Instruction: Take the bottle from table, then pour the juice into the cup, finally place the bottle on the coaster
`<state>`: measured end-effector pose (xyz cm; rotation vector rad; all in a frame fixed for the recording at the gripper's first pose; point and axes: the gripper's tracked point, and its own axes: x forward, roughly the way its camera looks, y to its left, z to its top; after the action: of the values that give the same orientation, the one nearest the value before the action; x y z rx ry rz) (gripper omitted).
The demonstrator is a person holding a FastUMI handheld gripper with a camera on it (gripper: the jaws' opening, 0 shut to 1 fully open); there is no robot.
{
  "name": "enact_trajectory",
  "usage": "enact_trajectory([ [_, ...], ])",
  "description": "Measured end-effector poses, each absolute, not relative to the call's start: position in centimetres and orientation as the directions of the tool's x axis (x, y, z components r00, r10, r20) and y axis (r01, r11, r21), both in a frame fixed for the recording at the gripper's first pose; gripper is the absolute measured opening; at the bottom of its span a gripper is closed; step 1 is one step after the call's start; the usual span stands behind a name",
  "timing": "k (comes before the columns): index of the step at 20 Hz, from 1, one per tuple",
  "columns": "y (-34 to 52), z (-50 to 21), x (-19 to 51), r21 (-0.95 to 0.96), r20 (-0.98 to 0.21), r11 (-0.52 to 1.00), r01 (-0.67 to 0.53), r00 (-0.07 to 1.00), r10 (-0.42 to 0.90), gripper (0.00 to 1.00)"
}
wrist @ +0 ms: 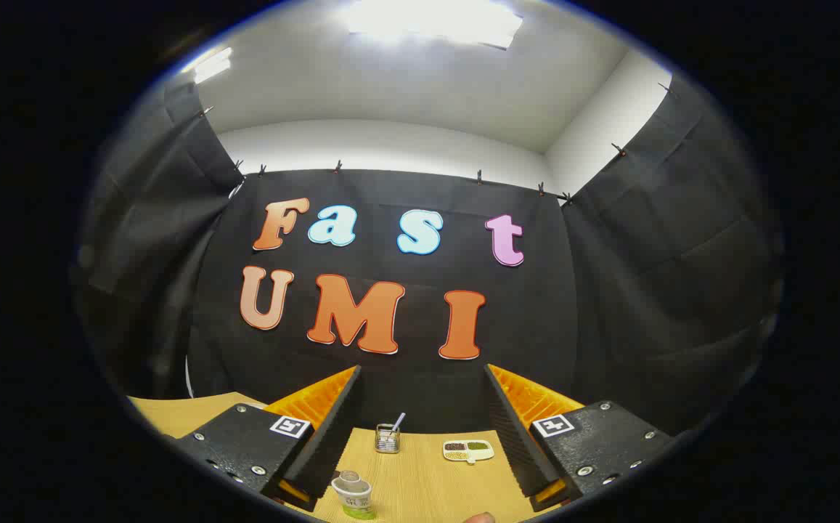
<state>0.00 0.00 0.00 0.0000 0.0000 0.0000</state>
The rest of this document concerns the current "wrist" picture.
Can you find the divided dish with beans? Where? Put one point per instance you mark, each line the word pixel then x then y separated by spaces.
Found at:
pixel 467 450

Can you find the wooden table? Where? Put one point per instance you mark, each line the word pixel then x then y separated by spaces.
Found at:
pixel 427 487

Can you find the large ceiling light panel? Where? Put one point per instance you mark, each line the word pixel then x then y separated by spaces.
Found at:
pixel 434 18

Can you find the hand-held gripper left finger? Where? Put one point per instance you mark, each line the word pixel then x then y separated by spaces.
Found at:
pixel 329 436

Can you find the juice bottle with green label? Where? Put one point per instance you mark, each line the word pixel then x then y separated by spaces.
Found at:
pixel 353 497

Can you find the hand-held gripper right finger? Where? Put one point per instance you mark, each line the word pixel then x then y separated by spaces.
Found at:
pixel 518 443

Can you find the small ceiling light panel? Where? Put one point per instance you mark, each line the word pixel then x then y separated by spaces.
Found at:
pixel 211 67

